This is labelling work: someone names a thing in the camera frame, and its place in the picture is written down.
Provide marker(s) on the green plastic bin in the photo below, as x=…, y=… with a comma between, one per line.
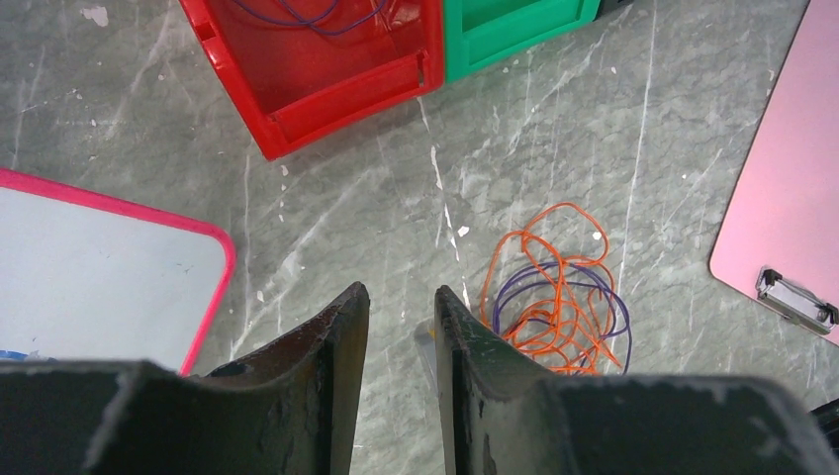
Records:
x=478, y=33

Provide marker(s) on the pink framed whiteboard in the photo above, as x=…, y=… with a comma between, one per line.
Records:
x=89, y=276

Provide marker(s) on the black plastic bin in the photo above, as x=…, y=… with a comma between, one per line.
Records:
x=608, y=6

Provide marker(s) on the red plastic bin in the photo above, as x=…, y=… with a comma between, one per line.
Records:
x=298, y=71

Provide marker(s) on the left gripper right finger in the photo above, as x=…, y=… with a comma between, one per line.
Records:
x=502, y=413

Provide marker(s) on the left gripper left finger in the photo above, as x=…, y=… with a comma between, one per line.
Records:
x=289, y=407

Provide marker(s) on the pink clipboard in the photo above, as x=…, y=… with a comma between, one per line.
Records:
x=778, y=242

